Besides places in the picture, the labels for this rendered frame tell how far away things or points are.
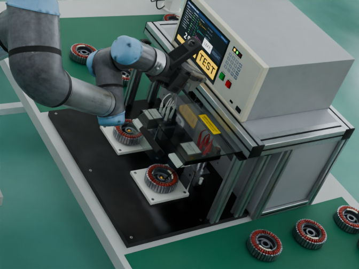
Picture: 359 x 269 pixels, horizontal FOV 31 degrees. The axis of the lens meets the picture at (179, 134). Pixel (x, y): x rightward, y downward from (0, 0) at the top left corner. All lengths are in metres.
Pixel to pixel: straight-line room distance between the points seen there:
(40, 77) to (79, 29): 1.48
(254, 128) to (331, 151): 0.37
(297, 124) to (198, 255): 0.52
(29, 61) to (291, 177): 1.09
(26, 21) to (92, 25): 1.51
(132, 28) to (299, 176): 1.18
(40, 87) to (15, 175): 1.78
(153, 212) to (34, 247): 0.94
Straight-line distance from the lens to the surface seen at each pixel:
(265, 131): 1.99
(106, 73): 1.80
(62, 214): 3.06
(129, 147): 2.27
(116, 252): 1.97
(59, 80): 1.46
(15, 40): 1.46
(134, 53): 1.73
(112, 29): 2.97
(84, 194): 2.10
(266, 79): 1.92
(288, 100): 2.06
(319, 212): 2.40
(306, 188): 2.32
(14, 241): 2.92
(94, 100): 1.65
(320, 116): 2.18
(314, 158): 2.21
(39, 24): 1.45
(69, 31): 2.87
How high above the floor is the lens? 2.21
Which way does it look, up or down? 37 degrees down
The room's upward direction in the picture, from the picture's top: 20 degrees clockwise
